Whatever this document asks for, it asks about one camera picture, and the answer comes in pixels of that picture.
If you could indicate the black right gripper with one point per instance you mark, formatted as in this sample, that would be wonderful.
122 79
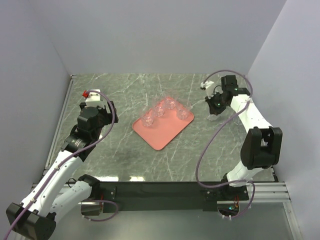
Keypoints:
209 99

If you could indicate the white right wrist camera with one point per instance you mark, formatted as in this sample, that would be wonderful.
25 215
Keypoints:
208 87

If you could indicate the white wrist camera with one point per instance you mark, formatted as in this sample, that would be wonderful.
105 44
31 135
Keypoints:
208 87
93 99

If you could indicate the pink plastic tray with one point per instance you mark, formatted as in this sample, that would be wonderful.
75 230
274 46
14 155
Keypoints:
164 129

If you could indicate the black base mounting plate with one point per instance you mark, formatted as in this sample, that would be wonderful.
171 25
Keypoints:
165 196

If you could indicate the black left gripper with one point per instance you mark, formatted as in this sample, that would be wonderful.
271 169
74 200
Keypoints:
108 115

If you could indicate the aluminium front frame rail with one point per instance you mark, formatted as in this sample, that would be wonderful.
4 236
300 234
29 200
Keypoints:
277 192

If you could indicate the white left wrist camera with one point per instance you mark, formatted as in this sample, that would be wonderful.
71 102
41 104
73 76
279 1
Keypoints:
93 99

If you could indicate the clear faceted glass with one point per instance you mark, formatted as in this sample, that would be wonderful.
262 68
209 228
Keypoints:
147 117
237 121
183 107
169 99
214 118
159 108

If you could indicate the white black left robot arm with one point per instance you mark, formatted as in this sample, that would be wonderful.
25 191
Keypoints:
37 215

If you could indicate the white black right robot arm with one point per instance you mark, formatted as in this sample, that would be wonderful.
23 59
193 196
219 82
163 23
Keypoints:
262 145

